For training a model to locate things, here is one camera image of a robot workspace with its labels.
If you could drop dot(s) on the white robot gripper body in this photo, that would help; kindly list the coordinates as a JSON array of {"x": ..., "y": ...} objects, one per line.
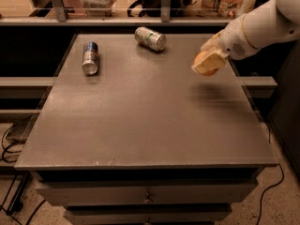
[{"x": 232, "y": 41}]

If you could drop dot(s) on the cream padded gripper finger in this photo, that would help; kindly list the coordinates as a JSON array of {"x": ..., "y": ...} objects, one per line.
[
  {"x": 222, "y": 56},
  {"x": 212, "y": 44}
]

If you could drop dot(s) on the orange fruit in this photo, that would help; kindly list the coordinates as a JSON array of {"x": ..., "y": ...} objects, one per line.
[{"x": 206, "y": 64}]

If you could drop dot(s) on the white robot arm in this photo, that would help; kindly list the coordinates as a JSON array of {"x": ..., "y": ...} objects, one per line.
[{"x": 276, "y": 21}]

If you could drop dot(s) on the green silver soda can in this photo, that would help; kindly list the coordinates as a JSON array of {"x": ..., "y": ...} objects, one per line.
[{"x": 150, "y": 38}]

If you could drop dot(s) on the blue silver redbull can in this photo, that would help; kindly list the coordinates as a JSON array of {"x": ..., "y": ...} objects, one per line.
[{"x": 90, "y": 58}]

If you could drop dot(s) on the colourful snack bag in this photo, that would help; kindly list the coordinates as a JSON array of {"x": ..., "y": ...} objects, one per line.
[{"x": 225, "y": 8}]

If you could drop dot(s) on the black bag on shelf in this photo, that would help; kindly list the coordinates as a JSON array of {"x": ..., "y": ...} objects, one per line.
[{"x": 153, "y": 8}]

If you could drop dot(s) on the grey drawer cabinet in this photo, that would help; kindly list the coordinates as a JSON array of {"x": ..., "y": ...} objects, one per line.
[{"x": 145, "y": 118}]

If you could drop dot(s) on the clear plastic container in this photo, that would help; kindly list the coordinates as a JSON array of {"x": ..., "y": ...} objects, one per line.
[{"x": 100, "y": 8}]

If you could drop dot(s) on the upper grey drawer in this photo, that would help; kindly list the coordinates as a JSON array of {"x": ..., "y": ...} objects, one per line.
[{"x": 97, "y": 193}]

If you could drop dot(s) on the grey drawer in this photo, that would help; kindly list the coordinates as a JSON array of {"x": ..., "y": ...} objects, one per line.
[
  {"x": 147, "y": 215},
  {"x": 97, "y": 193}
]

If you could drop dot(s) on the lower grey drawer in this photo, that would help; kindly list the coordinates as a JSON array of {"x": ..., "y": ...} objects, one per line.
[{"x": 147, "y": 215}]

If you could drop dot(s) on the grey metal shelf rail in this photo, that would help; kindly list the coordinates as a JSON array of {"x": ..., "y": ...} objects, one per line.
[{"x": 125, "y": 20}]

